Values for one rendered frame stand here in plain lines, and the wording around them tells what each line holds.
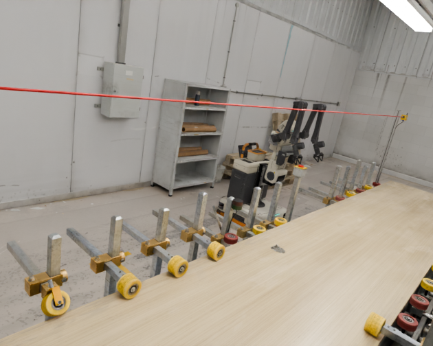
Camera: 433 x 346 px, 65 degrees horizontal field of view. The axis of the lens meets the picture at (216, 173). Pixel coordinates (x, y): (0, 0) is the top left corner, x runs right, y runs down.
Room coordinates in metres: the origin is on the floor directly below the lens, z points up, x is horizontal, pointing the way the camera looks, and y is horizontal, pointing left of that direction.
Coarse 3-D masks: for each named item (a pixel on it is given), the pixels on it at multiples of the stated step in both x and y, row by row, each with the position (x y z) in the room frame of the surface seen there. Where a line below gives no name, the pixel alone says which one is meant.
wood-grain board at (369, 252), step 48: (384, 192) 3.35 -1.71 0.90; (288, 240) 1.85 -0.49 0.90; (336, 240) 1.98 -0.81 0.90; (384, 240) 2.12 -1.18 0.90; (432, 240) 2.28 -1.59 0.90; (144, 288) 1.18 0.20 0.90; (192, 288) 1.23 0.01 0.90; (240, 288) 1.29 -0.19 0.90; (288, 288) 1.36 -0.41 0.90; (336, 288) 1.43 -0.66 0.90; (384, 288) 1.51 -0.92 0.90; (48, 336) 0.86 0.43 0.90; (96, 336) 0.89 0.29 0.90; (144, 336) 0.93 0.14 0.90; (192, 336) 0.97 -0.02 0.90; (240, 336) 1.01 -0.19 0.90; (288, 336) 1.05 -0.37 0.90; (336, 336) 1.10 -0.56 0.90; (384, 336) 1.18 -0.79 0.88
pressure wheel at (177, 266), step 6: (174, 258) 1.31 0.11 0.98; (180, 258) 1.32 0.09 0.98; (168, 264) 1.30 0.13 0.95; (174, 264) 1.29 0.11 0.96; (180, 264) 1.29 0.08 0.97; (186, 264) 1.32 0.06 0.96; (168, 270) 1.30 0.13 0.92; (174, 270) 1.27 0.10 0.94; (180, 270) 1.29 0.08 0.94; (186, 270) 1.32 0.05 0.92; (180, 276) 1.30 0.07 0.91
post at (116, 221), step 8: (112, 216) 1.27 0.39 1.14; (120, 216) 1.27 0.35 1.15; (112, 224) 1.26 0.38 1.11; (120, 224) 1.27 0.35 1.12; (112, 232) 1.26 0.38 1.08; (120, 232) 1.27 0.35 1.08; (112, 240) 1.25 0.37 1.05; (120, 240) 1.27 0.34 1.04; (112, 248) 1.25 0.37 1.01; (112, 256) 1.25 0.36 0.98; (112, 280) 1.26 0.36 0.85; (104, 288) 1.27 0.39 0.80; (112, 288) 1.26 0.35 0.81; (104, 296) 1.26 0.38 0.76
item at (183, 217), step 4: (180, 216) 2.02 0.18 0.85; (184, 216) 2.01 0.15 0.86; (184, 220) 1.99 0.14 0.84; (188, 220) 1.97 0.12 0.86; (192, 220) 1.97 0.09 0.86; (188, 224) 1.96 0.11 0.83; (192, 224) 1.94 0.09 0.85; (208, 232) 1.86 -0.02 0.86; (212, 232) 1.86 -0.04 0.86; (208, 236) 1.85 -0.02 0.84; (224, 244) 1.77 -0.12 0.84; (228, 244) 1.75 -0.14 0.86; (232, 244) 1.76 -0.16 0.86
